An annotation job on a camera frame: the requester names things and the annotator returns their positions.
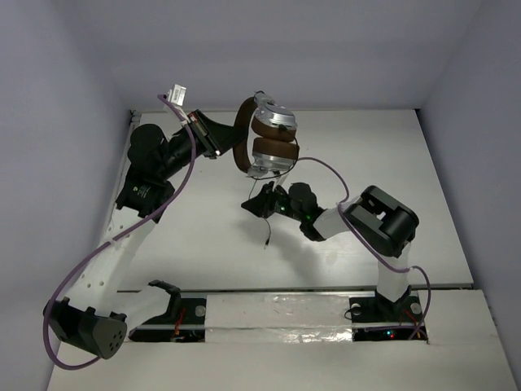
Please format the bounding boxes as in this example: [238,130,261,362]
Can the white front cover panel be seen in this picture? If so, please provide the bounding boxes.
[49,290,516,390]

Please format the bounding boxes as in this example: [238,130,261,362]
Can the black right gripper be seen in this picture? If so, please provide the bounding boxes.
[242,181,304,222]

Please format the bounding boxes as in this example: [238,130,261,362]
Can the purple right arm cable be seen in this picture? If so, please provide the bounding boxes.
[296,156,432,339]

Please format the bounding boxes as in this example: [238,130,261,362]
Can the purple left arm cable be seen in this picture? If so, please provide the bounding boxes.
[42,94,200,371]

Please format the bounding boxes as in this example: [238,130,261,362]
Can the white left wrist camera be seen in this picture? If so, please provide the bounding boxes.
[165,84,187,120]

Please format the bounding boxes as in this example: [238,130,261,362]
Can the brown silver headphones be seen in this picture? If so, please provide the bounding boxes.
[232,90,300,178]

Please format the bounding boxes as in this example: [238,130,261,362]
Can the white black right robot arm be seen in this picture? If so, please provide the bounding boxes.
[241,182,419,320]

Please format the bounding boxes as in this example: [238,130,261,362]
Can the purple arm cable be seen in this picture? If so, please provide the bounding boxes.
[42,94,200,371]
[296,156,432,339]

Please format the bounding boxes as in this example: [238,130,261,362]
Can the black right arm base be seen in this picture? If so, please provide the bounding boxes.
[344,292,428,342]

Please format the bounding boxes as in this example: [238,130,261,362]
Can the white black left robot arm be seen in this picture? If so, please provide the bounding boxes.
[43,108,251,371]

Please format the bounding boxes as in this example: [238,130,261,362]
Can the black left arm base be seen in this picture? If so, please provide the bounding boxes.
[129,280,207,343]

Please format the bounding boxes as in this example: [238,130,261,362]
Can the aluminium rail left side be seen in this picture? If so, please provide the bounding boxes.
[99,110,142,239]

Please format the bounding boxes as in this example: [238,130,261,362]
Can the aluminium rail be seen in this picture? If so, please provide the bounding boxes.
[181,287,375,294]
[99,110,142,239]

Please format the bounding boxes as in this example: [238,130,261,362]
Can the thin black headphone cable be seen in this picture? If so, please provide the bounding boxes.
[247,170,294,250]

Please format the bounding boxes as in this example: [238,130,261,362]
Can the aluminium rail front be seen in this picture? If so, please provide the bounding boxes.
[181,287,375,294]

